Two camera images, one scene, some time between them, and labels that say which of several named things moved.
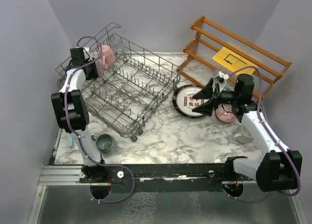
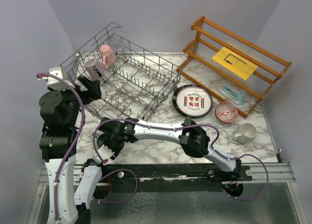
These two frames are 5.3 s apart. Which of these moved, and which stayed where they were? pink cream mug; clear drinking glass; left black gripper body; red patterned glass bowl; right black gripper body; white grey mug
Moved: left black gripper body; right black gripper body
Stayed: white grey mug; clear drinking glass; red patterned glass bowl; pink cream mug
